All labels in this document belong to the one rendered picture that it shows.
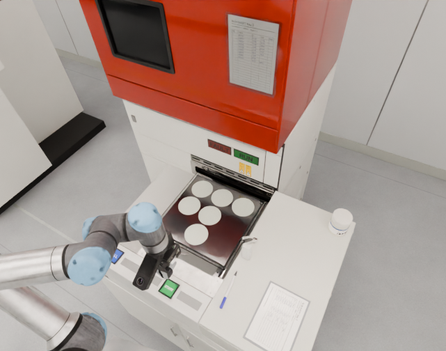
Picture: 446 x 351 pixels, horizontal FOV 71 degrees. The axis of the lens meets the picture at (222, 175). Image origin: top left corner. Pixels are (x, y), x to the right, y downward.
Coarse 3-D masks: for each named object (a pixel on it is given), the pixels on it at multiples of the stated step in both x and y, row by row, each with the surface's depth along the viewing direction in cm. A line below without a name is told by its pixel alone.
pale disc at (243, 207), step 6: (240, 198) 141; (246, 198) 141; (234, 204) 140; (240, 204) 139; (246, 204) 139; (252, 204) 139; (234, 210) 137; (240, 210) 137; (246, 210) 137; (252, 210) 137
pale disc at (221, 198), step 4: (216, 192) 144; (220, 192) 144; (224, 192) 144; (228, 192) 144; (212, 196) 143; (216, 196) 143; (220, 196) 143; (224, 196) 143; (228, 196) 142; (232, 196) 142; (212, 200) 142; (216, 200) 141; (220, 200) 141; (224, 200) 141; (228, 200) 141; (216, 204) 140; (220, 204) 140; (224, 204) 140; (228, 204) 140
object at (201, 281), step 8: (176, 264) 124; (184, 264) 124; (176, 272) 122; (184, 272) 122; (192, 272) 122; (200, 272) 121; (184, 280) 120; (192, 280) 120; (200, 280) 119; (208, 280) 119; (200, 288) 117
